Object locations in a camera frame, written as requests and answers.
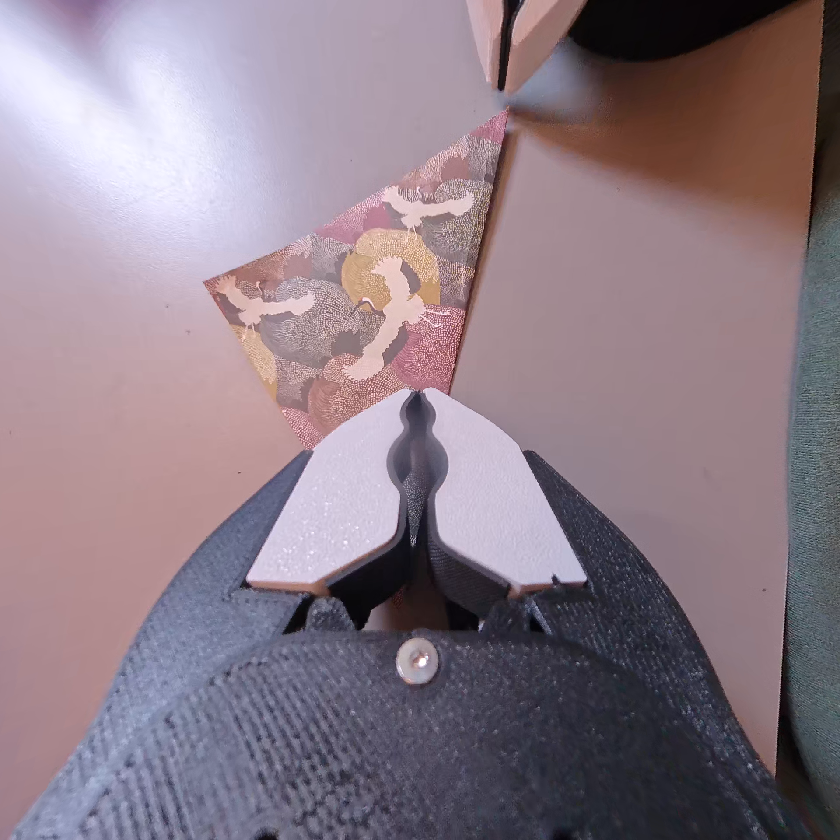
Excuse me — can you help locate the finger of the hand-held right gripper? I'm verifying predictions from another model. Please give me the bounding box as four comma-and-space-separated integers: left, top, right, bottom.
502, 0, 589, 95
466, 0, 510, 90

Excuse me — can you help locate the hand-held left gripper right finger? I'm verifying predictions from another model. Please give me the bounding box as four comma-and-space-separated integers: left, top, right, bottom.
420, 388, 589, 628

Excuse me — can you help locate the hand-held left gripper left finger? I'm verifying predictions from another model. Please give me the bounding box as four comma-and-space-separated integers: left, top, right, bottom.
247, 389, 418, 628

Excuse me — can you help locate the tan backed camouflage paper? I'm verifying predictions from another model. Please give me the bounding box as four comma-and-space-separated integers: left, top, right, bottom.
204, 109, 511, 454

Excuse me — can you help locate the black textured pad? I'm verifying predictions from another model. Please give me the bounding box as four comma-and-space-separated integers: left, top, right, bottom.
567, 0, 804, 61

